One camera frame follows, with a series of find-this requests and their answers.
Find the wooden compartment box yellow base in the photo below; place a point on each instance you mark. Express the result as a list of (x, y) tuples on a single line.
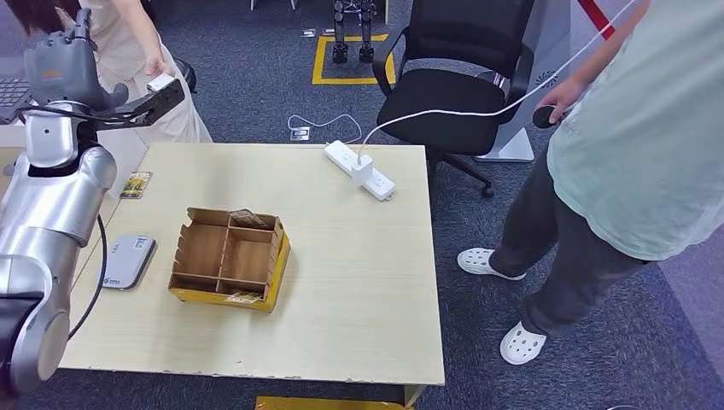
[(243, 260)]

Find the black round stool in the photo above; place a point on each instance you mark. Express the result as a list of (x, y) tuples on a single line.
[(191, 70)]

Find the black robot legs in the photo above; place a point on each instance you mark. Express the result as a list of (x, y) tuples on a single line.
[(339, 33)]

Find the person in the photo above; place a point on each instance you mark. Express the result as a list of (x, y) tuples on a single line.
[(628, 170), (121, 51)]

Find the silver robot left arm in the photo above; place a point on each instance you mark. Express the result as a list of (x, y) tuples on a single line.
[(51, 203)]

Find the metal floor socket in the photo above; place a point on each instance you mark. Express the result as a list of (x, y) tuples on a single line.
[(300, 134)]

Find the black handheld controller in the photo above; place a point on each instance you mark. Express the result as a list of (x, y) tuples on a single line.
[(543, 117)]

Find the person's hand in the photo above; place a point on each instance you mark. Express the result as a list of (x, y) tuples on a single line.
[(564, 97), (159, 65)]

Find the grey card reader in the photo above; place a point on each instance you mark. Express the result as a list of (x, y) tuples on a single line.
[(127, 263)]

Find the white furniture legs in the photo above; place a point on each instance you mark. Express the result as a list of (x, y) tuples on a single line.
[(253, 4)]

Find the brown patterned key card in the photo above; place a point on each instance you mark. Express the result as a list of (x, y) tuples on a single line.
[(247, 218)]

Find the grey white pedestal stand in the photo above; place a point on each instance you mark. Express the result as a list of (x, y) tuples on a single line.
[(511, 149)]

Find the dark laptop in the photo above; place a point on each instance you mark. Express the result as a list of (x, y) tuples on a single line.
[(11, 93)]

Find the white desk riser box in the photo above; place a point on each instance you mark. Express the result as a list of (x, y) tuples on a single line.
[(130, 158)]

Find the white charger plug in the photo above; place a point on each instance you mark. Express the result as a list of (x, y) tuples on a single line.
[(362, 171)]

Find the yellow patterned key card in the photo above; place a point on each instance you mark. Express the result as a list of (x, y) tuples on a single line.
[(243, 298)]

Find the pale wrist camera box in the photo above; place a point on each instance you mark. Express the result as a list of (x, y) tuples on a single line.
[(161, 82)]

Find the yellow picture card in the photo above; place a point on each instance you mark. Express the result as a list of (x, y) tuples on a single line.
[(136, 185)]

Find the white power strip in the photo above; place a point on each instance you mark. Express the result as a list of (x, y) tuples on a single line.
[(338, 153)]

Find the black office chair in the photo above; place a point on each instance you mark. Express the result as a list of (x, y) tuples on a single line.
[(441, 90)]

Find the yellow floor tape square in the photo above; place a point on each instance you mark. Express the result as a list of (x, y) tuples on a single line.
[(317, 61)]

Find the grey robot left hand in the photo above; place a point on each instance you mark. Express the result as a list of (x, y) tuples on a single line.
[(62, 70)]

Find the black camera bracket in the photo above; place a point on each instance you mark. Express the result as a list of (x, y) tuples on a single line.
[(158, 104)]

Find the red white barrier strip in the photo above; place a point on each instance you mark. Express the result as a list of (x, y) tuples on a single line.
[(597, 20)]

